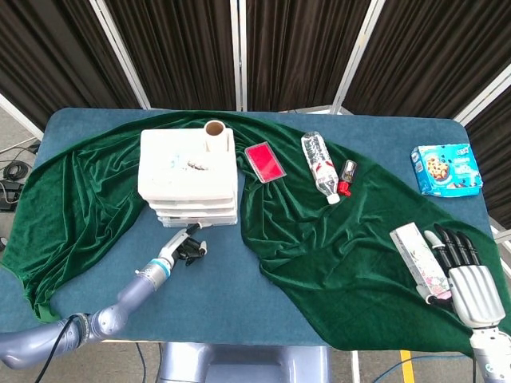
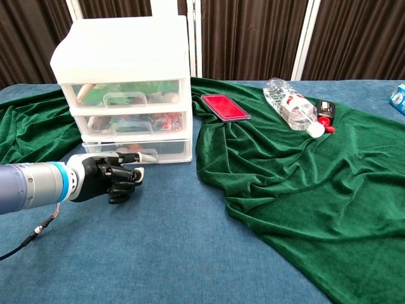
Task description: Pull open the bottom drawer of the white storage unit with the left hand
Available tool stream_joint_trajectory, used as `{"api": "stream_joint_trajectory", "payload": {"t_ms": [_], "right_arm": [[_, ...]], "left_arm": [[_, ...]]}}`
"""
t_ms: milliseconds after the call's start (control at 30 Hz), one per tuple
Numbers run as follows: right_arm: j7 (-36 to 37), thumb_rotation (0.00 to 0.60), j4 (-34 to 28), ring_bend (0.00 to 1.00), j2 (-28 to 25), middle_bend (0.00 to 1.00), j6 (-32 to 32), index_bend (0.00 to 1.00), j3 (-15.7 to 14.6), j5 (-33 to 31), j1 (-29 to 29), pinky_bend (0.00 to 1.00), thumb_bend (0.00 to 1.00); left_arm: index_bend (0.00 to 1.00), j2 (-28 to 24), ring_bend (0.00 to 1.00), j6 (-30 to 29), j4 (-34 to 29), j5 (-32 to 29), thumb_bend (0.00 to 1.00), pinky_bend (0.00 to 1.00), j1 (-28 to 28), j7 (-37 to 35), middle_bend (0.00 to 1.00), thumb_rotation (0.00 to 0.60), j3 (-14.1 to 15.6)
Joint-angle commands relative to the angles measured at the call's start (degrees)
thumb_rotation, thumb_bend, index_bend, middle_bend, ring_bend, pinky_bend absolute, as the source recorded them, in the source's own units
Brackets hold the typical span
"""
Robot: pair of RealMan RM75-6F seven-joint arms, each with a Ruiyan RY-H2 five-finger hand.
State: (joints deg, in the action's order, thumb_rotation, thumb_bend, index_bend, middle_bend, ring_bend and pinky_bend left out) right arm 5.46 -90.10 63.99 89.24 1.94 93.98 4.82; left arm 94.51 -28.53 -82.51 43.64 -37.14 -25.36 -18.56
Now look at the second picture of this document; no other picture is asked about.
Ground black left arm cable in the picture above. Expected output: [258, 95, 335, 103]
[0, 203, 62, 262]

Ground small dark bottle red cap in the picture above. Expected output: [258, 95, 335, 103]
[316, 100, 337, 134]

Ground wooden stick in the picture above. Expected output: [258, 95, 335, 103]
[76, 83, 96, 106]

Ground clear plastic drawer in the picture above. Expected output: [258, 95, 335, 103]
[60, 79, 183, 110]
[82, 139, 192, 164]
[72, 111, 186, 138]

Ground red ink pad case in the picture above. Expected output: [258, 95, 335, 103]
[201, 93, 252, 124]

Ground blue cookie box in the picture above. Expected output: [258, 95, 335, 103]
[389, 83, 405, 117]

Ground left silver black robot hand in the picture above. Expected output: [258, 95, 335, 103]
[66, 151, 158, 205]

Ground white plastic drawer unit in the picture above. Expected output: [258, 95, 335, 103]
[49, 15, 194, 165]

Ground clear plastic water bottle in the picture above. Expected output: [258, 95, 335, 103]
[263, 77, 326, 139]

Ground dark folding screen white frame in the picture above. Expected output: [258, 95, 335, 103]
[0, 0, 405, 92]

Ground green velvet cloth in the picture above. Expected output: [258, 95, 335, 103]
[0, 77, 405, 304]

